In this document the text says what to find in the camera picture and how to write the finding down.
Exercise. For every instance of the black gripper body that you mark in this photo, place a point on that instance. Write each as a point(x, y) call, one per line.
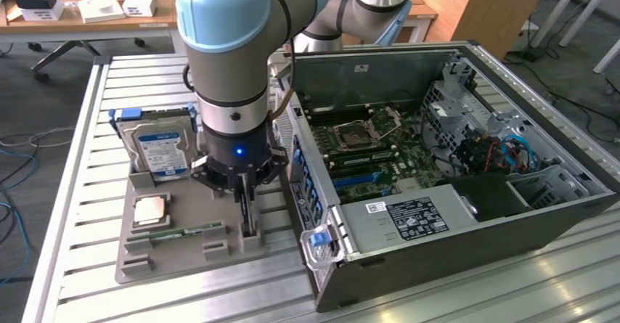
point(237, 149)

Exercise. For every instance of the graphics card with metal bracket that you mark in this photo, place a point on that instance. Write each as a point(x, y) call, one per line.
point(248, 214)

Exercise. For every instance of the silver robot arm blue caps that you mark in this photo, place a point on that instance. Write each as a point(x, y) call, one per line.
point(227, 47)

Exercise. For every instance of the blue expansion slot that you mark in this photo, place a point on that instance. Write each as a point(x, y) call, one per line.
point(357, 180)

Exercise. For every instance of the grey parts rack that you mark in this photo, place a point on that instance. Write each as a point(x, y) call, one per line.
point(193, 214)

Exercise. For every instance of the hard disk in blue carrier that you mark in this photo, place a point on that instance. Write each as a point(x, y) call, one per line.
point(160, 152)

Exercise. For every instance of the CPU chip silver lid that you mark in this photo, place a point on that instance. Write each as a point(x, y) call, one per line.
point(149, 211)

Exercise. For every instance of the green RAM stick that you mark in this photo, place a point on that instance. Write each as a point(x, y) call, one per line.
point(179, 233)

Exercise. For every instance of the installed RAM stick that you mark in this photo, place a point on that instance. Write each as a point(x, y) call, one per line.
point(360, 160)

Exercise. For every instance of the CPU socket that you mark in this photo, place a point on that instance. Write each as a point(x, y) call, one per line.
point(355, 136)

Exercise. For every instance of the grey power supply unit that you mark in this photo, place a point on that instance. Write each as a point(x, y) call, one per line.
point(368, 228)

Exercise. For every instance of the metal socket cover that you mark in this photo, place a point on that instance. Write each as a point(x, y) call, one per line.
point(385, 121)

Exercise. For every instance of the green motherboard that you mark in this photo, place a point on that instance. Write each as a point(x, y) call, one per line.
point(412, 170)

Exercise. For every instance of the metal drive cage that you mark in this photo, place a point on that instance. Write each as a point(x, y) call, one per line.
point(451, 119)

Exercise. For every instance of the open black PC case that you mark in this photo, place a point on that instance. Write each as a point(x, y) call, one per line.
point(436, 265)

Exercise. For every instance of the small white labelled box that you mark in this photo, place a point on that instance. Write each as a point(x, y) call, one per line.
point(139, 6)

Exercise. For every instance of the black chair base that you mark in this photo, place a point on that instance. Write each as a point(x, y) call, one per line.
point(63, 52)

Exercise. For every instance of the open white box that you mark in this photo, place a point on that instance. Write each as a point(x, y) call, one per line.
point(100, 9)

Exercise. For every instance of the wooden desk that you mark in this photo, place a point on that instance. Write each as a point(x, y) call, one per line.
point(72, 27)

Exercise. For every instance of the white box black lid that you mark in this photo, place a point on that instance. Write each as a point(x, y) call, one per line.
point(43, 10)

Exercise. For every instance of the metal disk bay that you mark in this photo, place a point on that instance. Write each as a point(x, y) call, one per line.
point(552, 188)

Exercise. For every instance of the white table legs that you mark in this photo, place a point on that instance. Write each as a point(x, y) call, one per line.
point(571, 7)

